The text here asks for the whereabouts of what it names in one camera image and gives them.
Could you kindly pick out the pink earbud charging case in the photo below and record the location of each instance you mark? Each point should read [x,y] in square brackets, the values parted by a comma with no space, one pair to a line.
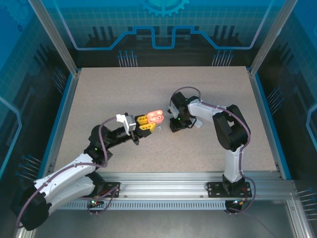
[158,119]

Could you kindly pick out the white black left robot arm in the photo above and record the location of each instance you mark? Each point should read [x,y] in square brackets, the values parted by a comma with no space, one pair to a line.
[64,173]

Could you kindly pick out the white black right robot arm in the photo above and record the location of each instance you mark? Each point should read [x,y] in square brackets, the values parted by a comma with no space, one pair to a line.
[232,163]

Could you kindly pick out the blue table edge trim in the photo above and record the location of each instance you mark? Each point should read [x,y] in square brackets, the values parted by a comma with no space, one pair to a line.
[268,111]
[60,111]

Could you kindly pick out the small LED circuit board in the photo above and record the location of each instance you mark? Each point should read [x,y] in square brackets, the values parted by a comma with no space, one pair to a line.
[95,202]
[236,202]

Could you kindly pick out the grey metal shelf plate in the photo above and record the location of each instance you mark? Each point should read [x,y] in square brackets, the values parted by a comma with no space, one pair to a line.
[161,223]

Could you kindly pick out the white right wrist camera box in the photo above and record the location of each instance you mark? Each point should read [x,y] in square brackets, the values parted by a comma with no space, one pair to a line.
[170,110]

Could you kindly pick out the white grey left wrist camera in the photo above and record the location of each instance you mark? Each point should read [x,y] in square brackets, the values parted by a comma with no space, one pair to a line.
[128,124]

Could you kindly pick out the aluminium table side rail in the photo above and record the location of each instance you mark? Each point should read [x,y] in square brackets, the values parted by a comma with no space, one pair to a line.
[263,111]
[66,111]

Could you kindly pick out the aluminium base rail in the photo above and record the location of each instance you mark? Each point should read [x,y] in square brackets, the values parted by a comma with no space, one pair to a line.
[161,186]

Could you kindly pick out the aluminium frame post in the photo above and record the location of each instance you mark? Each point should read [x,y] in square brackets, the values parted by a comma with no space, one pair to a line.
[54,39]
[270,37]

